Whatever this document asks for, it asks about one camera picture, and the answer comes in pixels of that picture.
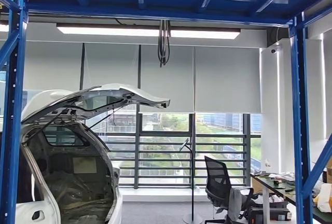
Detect blue steel shelf rack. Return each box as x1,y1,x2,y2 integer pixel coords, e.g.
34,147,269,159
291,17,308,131
0,0,332,224

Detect grey roller blind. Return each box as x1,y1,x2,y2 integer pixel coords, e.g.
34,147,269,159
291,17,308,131
140,45,195,114
195,46,262,115
324,30,332,139
23,41,84,93
85,43,140,90

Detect white car tailgate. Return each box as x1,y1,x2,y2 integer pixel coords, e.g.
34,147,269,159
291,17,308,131
20,83,171,125

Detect grey window railing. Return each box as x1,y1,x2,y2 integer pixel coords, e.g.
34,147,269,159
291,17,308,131
96,132,262,186

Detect black floor stand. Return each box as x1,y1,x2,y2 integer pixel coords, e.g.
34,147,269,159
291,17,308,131
179,138,204,224

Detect black mesh office chair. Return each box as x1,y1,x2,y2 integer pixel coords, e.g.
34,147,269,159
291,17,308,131
204,156,255,224

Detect grey cloth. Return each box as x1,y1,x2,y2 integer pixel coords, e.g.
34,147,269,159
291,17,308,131
227,188,242,222

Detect white car body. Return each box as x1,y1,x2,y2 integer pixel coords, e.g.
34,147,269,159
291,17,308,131
0,88,123,224

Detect white papers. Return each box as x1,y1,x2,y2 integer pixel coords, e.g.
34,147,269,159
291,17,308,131
268,172,295,182

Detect dark green top desk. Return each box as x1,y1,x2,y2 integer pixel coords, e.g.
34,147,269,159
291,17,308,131
250,172,332,224

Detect black equipment case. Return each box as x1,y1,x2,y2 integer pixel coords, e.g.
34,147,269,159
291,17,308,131
247,207,293,224

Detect large cardboard box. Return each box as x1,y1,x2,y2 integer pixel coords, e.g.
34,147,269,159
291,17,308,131
326,159,332,184

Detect yellow white plastic bag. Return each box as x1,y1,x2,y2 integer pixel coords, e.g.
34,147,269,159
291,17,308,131
313,183,332,214

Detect black hanging cable bundle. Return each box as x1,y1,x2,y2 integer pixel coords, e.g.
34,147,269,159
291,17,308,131
158,20,171,68

